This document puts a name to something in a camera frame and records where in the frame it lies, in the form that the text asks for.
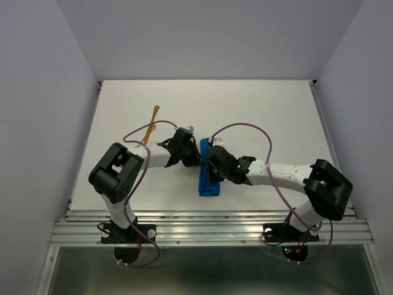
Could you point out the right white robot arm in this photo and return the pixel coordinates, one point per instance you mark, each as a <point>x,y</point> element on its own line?
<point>327,190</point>

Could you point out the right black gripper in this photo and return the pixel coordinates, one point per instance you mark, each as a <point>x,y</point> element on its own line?
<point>212,177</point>

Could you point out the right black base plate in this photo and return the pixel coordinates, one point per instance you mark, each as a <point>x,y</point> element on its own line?
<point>281,233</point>

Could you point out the gold ornate fork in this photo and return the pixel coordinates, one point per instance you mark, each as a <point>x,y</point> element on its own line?
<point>148,134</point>

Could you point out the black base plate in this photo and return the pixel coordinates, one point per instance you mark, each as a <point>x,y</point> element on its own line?
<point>281,233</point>
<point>111,234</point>

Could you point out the blue cloth napkin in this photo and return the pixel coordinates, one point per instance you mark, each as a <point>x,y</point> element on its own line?
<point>206,188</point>

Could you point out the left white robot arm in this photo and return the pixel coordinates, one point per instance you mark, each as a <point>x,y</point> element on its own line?
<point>117,175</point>

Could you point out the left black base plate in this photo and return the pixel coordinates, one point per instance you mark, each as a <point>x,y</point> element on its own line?
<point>111,234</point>

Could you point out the aluminium rail frame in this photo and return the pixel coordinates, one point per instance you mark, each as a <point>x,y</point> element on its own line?
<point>209,245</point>

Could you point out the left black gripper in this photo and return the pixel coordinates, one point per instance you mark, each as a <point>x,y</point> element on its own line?
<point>195,160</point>

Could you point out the gold knife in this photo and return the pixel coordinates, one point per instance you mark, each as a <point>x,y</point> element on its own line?
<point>154,114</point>

